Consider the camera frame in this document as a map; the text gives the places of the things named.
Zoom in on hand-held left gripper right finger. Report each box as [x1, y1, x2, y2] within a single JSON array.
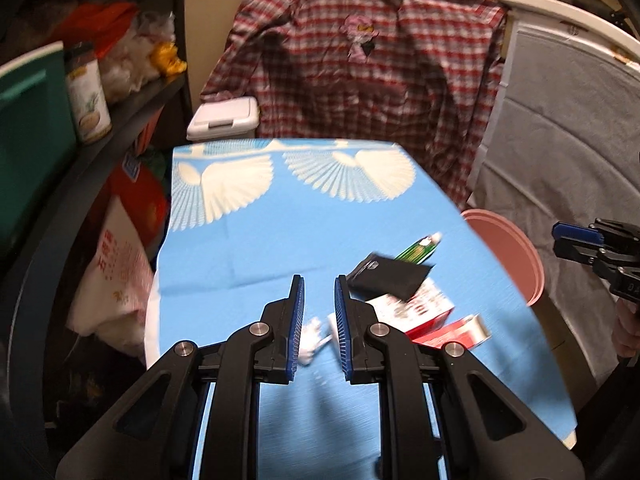
[[334, 274, 586, 480]]

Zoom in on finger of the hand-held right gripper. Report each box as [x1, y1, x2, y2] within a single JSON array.
[[552, 222, 604, 242], [552, 240, 602, 265]]

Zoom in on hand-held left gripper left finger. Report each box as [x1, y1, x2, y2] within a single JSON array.
[[55, 274, 306, 480]]

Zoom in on white tissue pack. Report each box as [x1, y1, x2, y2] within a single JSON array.
[[297, 313, 341, 366]]

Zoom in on pink bin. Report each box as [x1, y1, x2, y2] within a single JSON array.
[[459, 208, 545, 307]]

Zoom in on black pouch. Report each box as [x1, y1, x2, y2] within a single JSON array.
[[346, 253, 436, 302]]

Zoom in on large red white carton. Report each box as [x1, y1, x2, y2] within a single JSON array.
[[367, 280, 456, 342]]

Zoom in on green toothpaste tube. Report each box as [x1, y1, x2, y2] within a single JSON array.
[[394, 232, 444, 266]]

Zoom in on small red white box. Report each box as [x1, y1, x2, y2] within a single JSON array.
[[412, 312, 491, 349]]

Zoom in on person's right hand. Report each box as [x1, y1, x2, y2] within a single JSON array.
[[613, 294, 640, 359]]

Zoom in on grey cover cloth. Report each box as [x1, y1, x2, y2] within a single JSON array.
[[469, 24, 640, 411]]

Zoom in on blue printed tablecloth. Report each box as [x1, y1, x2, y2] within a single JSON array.
[[144, 137, 577, 480]]

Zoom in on white printed sack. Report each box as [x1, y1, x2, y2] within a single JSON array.
[[66, 194, 156, 357]]

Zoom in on red orange carton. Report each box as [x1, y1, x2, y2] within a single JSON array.
[[107, 124, 172, 262]]

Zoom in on red plaid shirt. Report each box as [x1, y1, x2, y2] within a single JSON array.
[[199, 0, 509, 207]]

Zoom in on white lidded bin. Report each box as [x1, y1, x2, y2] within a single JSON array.
[[186, 97, 261, 142]]

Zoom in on black shelf rack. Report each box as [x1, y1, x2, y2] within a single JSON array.
[[0, 0, 197, 480]]

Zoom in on seasoning jar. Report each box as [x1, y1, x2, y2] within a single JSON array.
[[63, 42, 113, 145]]

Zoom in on yellow figurine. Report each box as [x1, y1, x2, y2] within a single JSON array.
[[151, 40, 187, 77]]

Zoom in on white plastic bags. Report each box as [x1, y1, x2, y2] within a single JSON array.
[[97, 12, 176, 106]]

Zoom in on green storage box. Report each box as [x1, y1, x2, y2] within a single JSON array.
[[0, 42, 77, 257]]

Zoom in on red bag on shelf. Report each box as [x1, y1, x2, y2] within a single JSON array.
[[49, 0, 139, 59]]

